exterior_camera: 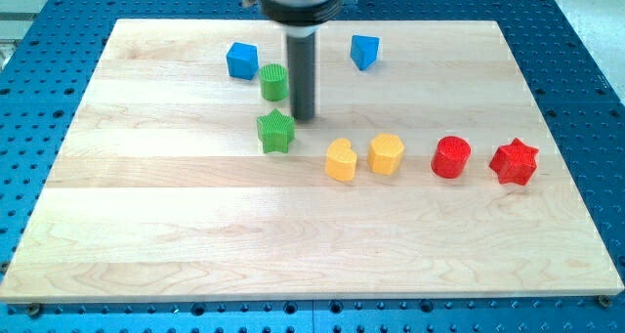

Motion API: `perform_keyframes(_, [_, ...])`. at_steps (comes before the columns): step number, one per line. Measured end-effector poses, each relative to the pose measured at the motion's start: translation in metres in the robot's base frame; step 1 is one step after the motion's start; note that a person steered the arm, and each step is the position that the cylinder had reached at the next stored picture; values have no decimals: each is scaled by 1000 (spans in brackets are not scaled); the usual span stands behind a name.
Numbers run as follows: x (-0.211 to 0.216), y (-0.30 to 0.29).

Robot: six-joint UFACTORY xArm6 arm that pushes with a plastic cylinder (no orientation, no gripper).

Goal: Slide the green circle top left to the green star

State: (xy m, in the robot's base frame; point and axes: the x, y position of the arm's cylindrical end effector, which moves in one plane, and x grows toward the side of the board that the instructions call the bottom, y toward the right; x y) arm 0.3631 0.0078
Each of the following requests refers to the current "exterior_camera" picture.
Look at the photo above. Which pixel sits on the blue cube block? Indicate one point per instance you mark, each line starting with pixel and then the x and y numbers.
pixel 242 61

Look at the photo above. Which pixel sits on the red cylinder block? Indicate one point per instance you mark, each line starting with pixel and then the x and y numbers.
pixel 450 157

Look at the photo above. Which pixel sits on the green cylinder block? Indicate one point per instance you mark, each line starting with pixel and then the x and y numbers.
pixel 274 82

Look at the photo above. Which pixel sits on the blue triangular prism block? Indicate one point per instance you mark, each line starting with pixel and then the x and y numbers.
pixel 364 50

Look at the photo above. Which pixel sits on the yellow heart block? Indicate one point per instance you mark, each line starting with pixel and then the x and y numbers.
pixel 340 160

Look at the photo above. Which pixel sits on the light wooden board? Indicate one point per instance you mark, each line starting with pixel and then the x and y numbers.
pixel 161 191

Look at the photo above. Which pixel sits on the red star block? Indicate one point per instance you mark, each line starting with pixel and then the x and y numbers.
pixel 514 163

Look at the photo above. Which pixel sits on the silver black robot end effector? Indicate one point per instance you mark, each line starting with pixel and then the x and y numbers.
pixel 299 18

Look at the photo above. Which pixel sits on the green star block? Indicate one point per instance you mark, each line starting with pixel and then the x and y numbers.
pixel 275 131

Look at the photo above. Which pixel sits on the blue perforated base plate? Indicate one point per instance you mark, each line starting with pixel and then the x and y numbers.
pixel 43 82

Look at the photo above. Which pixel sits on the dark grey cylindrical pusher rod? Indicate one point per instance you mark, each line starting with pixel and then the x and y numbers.
pixel 301 70

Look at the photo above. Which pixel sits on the yellow hexagon block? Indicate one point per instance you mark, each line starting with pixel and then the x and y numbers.
pixel 385 153

